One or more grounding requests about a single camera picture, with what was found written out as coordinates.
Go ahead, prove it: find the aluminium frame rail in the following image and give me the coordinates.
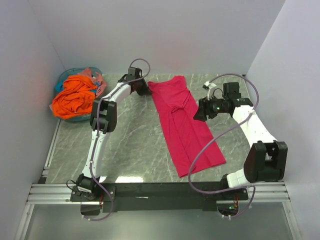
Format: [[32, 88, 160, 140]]
[[26, 182, 290, 205]]

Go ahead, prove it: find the red t shirt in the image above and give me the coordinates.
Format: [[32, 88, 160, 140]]
[[148, 75, 226, 178]]

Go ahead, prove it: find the teal plastic laundry basket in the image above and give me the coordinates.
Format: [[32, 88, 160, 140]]
[[49, 67, 107, 122]]

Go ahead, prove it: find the pink t shirt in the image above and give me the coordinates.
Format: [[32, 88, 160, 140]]
[[77, 67, 107, 98]]

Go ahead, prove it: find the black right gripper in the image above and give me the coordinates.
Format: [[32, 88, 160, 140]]
[[193, 93, 228, 122]]

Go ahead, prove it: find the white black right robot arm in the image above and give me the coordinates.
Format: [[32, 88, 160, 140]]
[[194, 82, 288, 200]]

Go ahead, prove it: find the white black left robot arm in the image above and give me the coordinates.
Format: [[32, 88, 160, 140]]
[[71, 66, 151, 201]]

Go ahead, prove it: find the blue garment in basket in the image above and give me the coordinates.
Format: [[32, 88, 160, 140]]
[[54, 81, 64, 93]]

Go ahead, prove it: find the orange t shirt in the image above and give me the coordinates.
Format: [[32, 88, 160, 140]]
[[51, 75, 96, 120]]

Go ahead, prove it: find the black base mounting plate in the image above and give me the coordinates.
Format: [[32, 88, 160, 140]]
[[70, 182, 249, 213]]

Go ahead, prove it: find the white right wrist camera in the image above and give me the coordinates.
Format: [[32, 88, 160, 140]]
[[202, 81, 217, 100]]

